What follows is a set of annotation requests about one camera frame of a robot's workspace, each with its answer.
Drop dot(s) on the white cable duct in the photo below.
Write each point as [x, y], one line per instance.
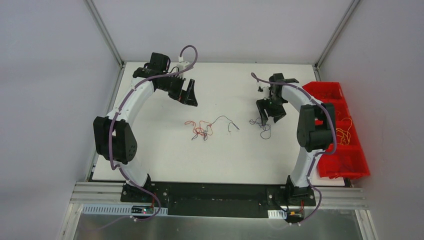
[123, 210]
[277, 214]

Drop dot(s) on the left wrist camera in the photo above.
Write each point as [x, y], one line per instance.
[182, 65]

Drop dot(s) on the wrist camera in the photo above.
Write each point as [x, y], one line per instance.
[263, 87]
[182, 65]

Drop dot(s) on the red plastic bin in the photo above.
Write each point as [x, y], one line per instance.
[349, 160]

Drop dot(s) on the right white cable duct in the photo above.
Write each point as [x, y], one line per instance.
[277, 214]

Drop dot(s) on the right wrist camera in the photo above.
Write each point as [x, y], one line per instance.
[263, 87]

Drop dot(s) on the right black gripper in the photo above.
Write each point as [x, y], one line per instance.
[271, 105]

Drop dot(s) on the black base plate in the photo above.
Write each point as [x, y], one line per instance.
[217, 199]

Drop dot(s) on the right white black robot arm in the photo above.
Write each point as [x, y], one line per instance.
[315, 133]

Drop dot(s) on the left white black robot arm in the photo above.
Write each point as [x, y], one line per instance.
[113, 134]

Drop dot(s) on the aluminium frame rail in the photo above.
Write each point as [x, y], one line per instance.
[344, 198]

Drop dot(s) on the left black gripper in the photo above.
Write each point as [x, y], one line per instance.
[182, 91]

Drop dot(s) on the left white cable duct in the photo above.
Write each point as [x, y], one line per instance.
[123, 210]

